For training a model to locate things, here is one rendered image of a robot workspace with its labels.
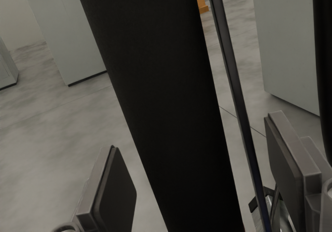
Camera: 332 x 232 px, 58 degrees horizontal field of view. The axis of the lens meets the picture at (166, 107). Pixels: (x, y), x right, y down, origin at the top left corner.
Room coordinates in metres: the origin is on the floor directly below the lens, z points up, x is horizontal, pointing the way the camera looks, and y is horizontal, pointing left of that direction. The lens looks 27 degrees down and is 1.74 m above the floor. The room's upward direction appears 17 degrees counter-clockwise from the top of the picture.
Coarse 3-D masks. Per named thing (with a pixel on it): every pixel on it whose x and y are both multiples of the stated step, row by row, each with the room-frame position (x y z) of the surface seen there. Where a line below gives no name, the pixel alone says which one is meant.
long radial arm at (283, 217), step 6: (270, 198) 0.53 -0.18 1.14; (270, 204) 0.52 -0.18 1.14; (282, 204) 0.52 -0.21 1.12; (258, 210) 0.53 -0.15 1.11; (270, 210) 0.50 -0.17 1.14; (282, 210) 0.50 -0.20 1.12; (252, 216) 0.54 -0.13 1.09; (258, 216) 0.52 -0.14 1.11; (282, 216) 0.48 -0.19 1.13; (288, 216) 0.49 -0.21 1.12; (258, 222) 0.51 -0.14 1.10; (282, 222) 0.46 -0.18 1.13; (288, 222) 0.47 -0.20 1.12; (258, 228) 0.49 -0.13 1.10; (282, 228) 0.45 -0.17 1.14; (288, 228) 0.45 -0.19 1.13
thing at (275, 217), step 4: (276, 184) 0.37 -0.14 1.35; (276, 188) 0.36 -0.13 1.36; (276, 192) 0.34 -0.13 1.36; (276, 196) 0.33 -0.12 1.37; (272, 200) 0.36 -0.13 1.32; (276, 200) 0.32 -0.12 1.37; (272, 204) 0.35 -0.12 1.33; (276, 204) 0.32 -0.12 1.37; (272, 208) 0.34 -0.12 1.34; (276, 208) 0.32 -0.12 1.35; (272, 212) 0.32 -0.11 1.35; (276, 212) 0.35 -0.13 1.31; (272, 216) 0.31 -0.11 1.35; (276, 216) 0.36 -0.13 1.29; (272, 220) 0.31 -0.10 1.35; (276, 220) 0.36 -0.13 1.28; (272, 224) 0.31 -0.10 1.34; (276, 224) 0.36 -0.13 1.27; (272, 228) 0.31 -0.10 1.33; (276, 228) 0.35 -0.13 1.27
